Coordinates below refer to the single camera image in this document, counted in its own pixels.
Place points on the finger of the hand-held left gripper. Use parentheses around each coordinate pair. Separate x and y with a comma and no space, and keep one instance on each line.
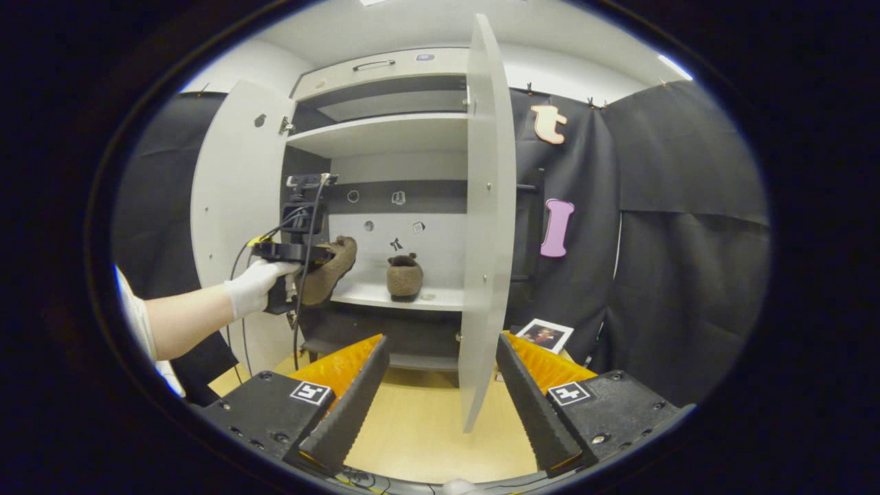
(295,252)

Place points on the black backdrop cloth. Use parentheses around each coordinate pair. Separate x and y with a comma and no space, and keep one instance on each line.
(687,240)

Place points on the white cabinet shelf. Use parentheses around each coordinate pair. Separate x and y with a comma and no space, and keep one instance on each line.
(385,134)
(433,297)

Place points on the light grey shoe cabinet door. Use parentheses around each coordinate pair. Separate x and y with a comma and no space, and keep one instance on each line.
(234,192)
(487,240)

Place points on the white shirt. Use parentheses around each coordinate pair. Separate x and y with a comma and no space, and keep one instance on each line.
(137,316)

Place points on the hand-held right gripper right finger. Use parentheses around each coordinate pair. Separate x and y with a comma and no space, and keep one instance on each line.
(536,412)

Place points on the ceiling light panel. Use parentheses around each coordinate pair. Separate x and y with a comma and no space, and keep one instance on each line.
(675,67)

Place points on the brown shoe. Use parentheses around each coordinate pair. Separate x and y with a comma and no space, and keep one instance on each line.
(404,278)
(330,275)

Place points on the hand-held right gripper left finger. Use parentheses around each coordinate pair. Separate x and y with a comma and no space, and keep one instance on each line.
(350,412)

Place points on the light grey shoe cabinet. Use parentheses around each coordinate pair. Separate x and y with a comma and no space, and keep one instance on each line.
(399,168)

